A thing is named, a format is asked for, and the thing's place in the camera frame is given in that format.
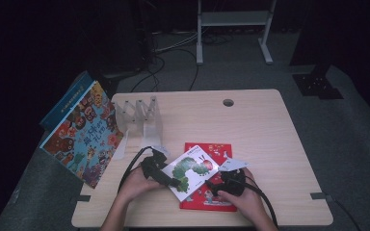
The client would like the hand-held gripper cable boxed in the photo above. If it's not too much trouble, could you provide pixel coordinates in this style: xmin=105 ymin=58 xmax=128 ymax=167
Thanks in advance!
xmin=119 ymin=145 xmax=155 ymax=193
xmin=227 ymin=177 xmax=279 ymax=229

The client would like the left hand-held gripper cable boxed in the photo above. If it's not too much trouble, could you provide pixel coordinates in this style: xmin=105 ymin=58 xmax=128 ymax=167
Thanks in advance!
xmin=119 ymin=145 xmax=155 ymax=193

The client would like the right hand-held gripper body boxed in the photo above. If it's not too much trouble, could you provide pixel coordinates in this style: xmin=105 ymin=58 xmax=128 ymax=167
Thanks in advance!
xmin=217 ymin=158 xmax=251 ymax=197

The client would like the person's left hand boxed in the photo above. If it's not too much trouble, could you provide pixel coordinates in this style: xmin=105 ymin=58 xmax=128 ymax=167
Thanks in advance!
xmin=119 ymin=164 xmax=167 ymax=204

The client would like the person's right hand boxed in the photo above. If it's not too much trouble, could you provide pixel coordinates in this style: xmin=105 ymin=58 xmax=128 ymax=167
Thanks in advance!
xmin=217 ymin=167 xmax=267 ymax=223

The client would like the black stand base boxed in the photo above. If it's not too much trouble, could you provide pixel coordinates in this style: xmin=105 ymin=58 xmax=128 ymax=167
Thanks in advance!
xmin=292 ymin=64 xmax=345 ymax=101
xmin=93 ymin=75 xmax=120 ymax=99

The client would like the grey tape strip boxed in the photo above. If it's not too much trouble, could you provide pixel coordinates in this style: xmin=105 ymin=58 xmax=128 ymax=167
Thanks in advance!
xmin=69 ymin=194 xmax=92 ymax=205
xmin=310 ymin=192 xmax=335 ymax=202

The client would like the black floor cable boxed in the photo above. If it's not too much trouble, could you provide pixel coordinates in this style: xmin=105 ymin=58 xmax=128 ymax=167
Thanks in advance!
xmin=129 ymin=55 xmax=167 ymax=94
xmin=188 ymin=47 xmax=201 ymax=92

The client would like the thin black cable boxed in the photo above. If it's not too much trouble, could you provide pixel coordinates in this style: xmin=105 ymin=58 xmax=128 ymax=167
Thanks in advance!
xmin=331 ymin=198 xmax=362 ymax=231

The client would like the red picture book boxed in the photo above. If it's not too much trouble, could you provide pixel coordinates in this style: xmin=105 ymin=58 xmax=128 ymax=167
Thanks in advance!
xmin=179 ymin=141 xmax=239 ymax=213

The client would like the clear acrylic book rack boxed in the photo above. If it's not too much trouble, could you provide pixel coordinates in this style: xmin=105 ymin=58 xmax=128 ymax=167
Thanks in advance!
xmin=111 ymin=95 xmax=164 ymax=162

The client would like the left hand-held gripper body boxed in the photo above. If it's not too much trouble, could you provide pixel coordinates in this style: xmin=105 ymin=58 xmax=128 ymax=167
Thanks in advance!
xmin=141 ymin=145 xmax=172 ymax=181

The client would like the white metal stand frame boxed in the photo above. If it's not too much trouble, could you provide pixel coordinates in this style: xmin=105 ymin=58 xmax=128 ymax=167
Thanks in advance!
xmin=196 ymin=0 xmax=278 ymax=66

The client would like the right hand-held gripper cable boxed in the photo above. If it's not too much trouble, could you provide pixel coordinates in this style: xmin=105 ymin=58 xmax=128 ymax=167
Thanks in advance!
xmin=227 ymin=177 xmax=279 ymax=229

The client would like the white caterpillar picture book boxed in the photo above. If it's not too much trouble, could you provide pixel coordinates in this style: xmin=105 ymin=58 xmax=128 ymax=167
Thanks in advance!
xmin=162 ymin=153 xmax=222 ymax=203

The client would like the grey floor cable bundle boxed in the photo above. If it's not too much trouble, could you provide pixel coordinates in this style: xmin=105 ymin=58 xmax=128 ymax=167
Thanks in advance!
xmin=152 ymin=30 xmax=200 ymax=54

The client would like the colourful animal picture book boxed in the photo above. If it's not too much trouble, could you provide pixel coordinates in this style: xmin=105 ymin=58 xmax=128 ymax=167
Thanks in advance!
xmin=40 ymin=80 xmax=125 ymax=190

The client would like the blue monster picture book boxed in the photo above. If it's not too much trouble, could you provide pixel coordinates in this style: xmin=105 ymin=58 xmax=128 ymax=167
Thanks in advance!
xmin=39 ymin=70 xmax=94 ymax=132

